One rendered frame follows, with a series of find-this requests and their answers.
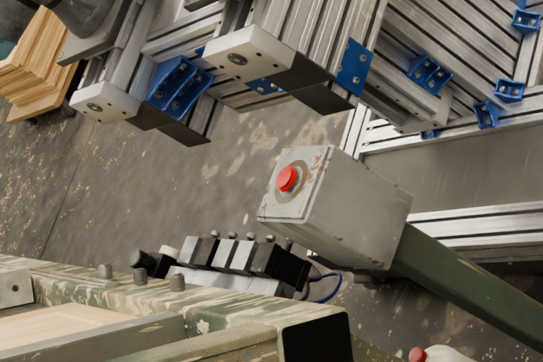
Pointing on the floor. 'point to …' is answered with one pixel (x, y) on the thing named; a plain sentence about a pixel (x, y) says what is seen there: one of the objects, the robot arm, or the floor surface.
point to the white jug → (437, 355)
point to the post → (469, 287)
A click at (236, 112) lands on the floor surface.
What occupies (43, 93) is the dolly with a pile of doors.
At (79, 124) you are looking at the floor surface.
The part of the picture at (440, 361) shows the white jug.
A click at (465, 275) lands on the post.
